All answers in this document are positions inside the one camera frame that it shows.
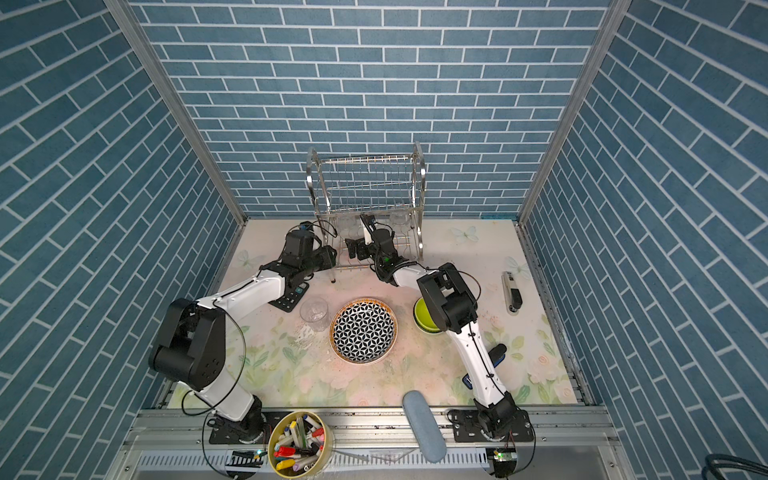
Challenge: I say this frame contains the clear pink glass cup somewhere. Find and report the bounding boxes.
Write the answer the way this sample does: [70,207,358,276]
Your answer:
[300,296,330,332]

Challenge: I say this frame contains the white patterned large bowl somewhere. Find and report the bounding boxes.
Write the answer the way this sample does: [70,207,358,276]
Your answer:
[329,298,398,365]

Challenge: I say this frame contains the lime green small bowl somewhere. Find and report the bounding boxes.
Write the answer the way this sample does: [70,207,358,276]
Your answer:
[413,298,441,335]

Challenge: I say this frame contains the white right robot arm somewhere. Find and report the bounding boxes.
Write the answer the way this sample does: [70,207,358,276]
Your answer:
[364,225,522,439]

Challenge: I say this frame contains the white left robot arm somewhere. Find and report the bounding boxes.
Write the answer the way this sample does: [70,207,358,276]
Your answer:
[148,222,337,430]

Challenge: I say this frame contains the steel two-tier dish rack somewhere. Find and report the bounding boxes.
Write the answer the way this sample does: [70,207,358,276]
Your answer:
[305,142,427,274]

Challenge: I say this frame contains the black desk calculator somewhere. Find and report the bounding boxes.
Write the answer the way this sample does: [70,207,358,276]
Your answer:
[269,282,309,313]

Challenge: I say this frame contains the yellow tin pen holder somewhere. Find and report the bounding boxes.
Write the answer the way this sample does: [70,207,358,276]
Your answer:
[267,411,334,479]

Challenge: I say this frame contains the grey blue oval case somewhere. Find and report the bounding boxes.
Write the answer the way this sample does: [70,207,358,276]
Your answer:
[402,390,447,463]

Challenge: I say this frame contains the aluminium corner frame post left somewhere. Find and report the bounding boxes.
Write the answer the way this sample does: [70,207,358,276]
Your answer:
[104,0,247,226]

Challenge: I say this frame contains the aluminium corner frame post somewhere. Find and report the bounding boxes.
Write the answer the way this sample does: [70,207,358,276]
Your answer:
[104,0,247,226]
[518,0,631,225]

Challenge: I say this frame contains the aluminium corner frame post right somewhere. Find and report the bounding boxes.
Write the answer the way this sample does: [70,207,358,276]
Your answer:
[518,0,631,225]

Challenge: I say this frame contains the black cable bottom right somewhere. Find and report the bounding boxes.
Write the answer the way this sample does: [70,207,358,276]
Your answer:
[701,453,768,480]

